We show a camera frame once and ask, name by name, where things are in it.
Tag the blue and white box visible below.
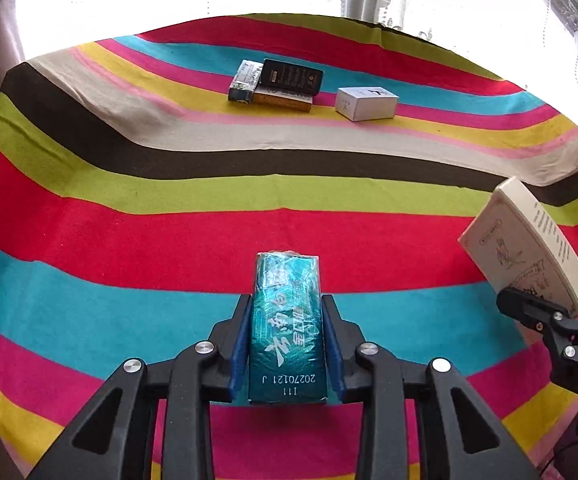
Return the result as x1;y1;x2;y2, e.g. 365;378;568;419
227;58;264;104

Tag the teal tissue packet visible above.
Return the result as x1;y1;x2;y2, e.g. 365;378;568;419
246;251;329;406

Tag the orange and white box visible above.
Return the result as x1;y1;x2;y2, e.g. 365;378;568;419
251;85;314;114

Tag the striped colourful blanket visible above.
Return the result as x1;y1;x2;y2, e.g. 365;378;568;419
0;12;578;480

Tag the black cable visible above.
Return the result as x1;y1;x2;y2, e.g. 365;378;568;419
534;435;578;477

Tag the white cube box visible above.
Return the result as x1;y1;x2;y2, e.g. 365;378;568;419
335;86;399;124

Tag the large white printed box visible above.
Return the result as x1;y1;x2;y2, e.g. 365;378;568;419
457;175;578;319

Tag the black box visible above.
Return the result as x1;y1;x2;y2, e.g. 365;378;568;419
259;58;325;97

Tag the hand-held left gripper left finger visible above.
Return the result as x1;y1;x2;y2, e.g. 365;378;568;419
26;293;254;480

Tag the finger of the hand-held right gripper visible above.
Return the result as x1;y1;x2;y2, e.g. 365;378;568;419
496;285;578;343

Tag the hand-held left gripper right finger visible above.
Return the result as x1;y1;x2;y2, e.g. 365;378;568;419
320;294;543;480

